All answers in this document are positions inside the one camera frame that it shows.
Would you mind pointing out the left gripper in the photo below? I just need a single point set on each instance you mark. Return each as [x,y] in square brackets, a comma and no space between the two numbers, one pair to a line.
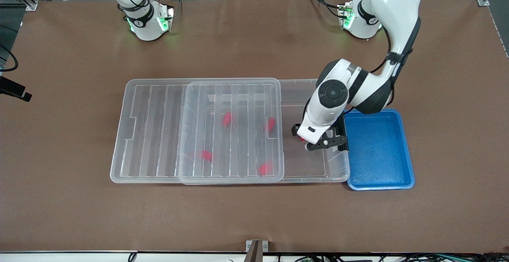
[341,128]

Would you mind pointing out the clear ribbed plastic lid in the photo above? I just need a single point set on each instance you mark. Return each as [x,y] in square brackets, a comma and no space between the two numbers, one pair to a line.
[151,134]

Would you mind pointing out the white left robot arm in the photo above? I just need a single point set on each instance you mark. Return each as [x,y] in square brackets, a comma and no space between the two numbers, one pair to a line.
[397,7]

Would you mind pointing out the clear plastic storage box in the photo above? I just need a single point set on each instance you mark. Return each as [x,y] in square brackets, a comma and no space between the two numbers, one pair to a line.
[310,166]

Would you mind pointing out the black box latch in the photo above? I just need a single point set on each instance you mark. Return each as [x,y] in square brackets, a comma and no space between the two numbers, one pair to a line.
[344,134]

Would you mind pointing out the base connector box green light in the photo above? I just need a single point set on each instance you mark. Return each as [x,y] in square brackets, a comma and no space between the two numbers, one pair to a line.
[346,15]
[165,17]

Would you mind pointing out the blue plastic tray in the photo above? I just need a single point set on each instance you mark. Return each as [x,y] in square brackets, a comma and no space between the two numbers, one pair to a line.
[377,150]

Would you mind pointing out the brown table cover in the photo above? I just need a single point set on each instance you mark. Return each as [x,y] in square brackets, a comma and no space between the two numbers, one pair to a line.
[79,214]

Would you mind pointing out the metal table edge bracket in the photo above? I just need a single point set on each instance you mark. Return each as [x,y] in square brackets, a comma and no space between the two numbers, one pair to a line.
[256,250]

